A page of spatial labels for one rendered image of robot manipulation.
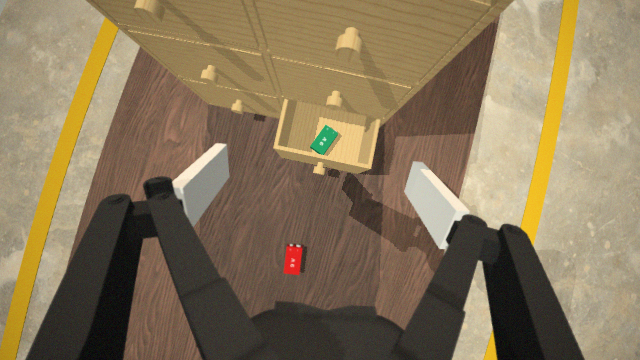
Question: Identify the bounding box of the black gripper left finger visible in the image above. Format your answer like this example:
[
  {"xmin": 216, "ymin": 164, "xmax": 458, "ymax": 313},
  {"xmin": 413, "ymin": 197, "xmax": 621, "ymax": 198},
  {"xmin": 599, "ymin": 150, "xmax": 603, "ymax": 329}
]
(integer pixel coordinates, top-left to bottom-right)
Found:
[{"xmin": 25, "ymin": 143, "xmax": 279, "ymax": 360}]

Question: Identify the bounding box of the light wooden chest of drawers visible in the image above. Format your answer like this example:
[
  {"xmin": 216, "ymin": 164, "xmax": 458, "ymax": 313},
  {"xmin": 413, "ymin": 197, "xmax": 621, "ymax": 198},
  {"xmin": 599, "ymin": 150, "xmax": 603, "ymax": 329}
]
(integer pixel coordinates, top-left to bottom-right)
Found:
[{"xmin": 86, "ymin": 0, "xmax": 515, "ymax": 128}]

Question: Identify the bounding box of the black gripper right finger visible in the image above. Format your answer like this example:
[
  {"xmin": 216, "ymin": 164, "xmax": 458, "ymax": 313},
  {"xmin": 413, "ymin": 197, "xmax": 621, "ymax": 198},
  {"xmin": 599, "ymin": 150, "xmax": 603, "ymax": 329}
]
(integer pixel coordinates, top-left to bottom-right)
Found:
[{"xmin": 388, "ymin": 161, "xmax": 585, "ymax": 360}]

